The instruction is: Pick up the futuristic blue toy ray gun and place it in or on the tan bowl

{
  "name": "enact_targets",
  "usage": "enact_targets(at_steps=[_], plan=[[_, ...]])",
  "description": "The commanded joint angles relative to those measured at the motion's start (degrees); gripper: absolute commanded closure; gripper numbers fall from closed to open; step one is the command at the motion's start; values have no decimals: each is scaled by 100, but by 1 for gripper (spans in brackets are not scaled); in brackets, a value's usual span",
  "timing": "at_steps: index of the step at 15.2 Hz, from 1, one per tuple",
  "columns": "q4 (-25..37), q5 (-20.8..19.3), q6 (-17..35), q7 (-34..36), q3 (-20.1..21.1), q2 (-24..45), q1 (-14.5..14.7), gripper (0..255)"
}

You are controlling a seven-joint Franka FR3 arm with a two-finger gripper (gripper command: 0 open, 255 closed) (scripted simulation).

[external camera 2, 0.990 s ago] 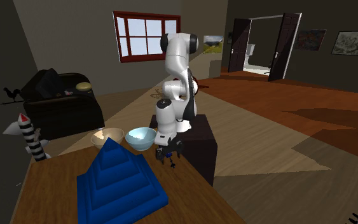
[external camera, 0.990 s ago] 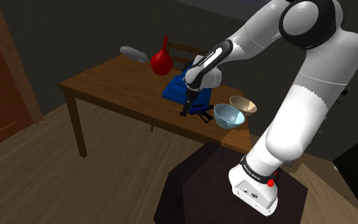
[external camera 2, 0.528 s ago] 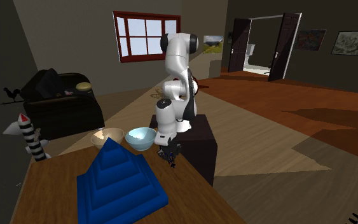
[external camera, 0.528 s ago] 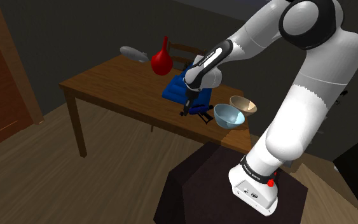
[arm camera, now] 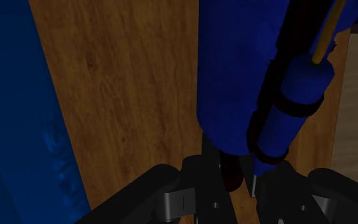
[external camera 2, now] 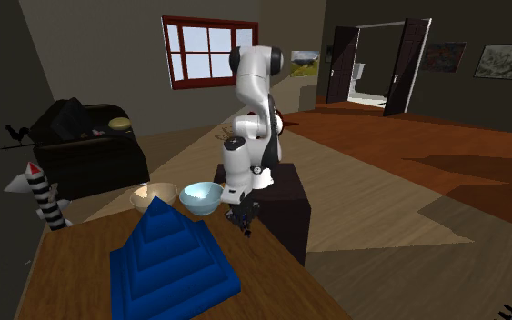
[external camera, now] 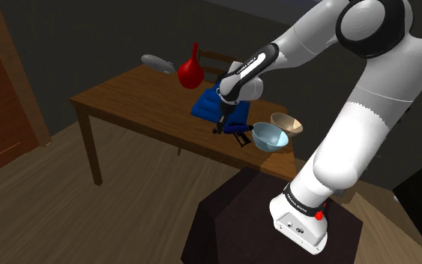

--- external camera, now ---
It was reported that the blue folded cloth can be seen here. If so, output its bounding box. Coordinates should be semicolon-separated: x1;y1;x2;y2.
190;82;251;125

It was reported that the blue and black tool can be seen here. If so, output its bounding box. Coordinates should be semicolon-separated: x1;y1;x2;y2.
223;122;254;149

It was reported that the light blue bowl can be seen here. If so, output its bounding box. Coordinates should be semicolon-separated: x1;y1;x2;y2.
251;121;290;153

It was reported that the red long-necked vase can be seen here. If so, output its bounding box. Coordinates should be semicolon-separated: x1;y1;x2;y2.
177;42;205;90

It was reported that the brown wooden chair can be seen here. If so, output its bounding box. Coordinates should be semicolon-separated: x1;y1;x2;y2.
196;48;247;84

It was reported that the tan bowl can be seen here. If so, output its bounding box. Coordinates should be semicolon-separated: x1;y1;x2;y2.
270;112;304;138

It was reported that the grey oval object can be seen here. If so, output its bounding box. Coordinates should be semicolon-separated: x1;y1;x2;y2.
141;54;176;75

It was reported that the brown wooden table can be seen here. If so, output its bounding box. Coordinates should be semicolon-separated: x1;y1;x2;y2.
69;64;298;187

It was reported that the dark robot stand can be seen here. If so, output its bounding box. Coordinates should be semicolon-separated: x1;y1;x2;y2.
180;166;364;264

